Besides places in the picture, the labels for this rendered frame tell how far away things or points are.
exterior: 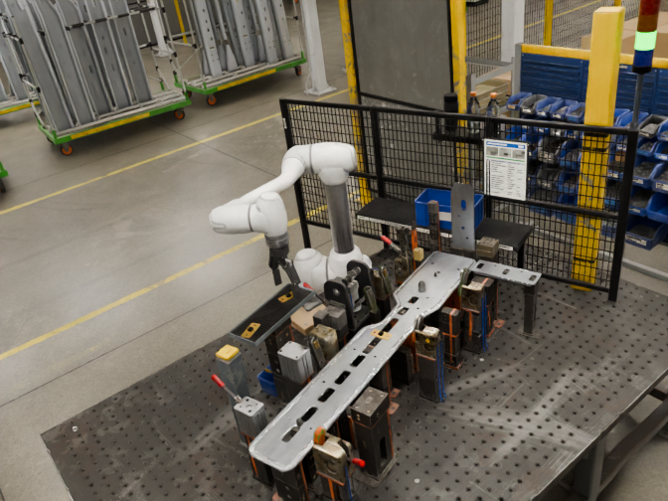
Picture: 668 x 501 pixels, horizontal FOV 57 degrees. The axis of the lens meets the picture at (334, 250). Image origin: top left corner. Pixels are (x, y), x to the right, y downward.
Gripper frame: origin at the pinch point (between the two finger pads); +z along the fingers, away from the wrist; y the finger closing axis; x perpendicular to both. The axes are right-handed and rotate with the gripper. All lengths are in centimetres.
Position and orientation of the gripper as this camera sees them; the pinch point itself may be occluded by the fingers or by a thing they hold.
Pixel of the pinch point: (286, 288)
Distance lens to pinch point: 244.5
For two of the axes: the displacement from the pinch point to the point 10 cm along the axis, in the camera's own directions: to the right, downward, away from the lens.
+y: 6.0, 3.4, -7.2
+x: 7.9, -3.9, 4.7
